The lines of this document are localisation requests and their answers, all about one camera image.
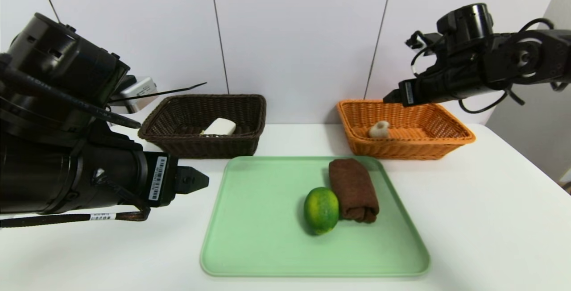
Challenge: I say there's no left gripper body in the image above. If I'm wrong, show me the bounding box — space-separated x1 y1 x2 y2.
71 141 179 210

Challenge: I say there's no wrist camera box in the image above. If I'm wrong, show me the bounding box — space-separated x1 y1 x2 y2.
405 31 442 53
117 76 158 114

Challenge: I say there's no orange wicker basket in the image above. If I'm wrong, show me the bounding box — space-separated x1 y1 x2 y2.
336 100 476 161

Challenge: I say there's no light green plastic tray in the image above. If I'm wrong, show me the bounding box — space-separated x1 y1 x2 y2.
200 156 430 277

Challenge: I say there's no folded brown towel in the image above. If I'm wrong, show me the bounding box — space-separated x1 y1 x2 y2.
328 158 380 224

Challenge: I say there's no dark brown wicker basket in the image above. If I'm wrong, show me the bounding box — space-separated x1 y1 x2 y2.
138 94 267 159

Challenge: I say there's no white soap bar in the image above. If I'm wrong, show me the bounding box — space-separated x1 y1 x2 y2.
201 118 236 136

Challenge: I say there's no green lime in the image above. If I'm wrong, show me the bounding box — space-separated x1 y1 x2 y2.
303 187 339 236

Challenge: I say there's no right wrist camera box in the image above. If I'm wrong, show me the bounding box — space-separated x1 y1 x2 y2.
405 31 442 53

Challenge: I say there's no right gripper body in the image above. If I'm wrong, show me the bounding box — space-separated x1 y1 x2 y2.
398 58 457 108

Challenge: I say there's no white round bun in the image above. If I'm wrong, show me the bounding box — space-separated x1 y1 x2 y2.
368 121 390 138

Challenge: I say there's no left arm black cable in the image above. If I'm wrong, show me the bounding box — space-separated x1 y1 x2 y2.
0 66 151 229

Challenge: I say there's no thin black zip tie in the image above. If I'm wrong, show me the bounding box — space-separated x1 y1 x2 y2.
109 82 207 103

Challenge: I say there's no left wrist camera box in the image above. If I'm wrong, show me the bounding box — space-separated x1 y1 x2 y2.
117 76 158 114

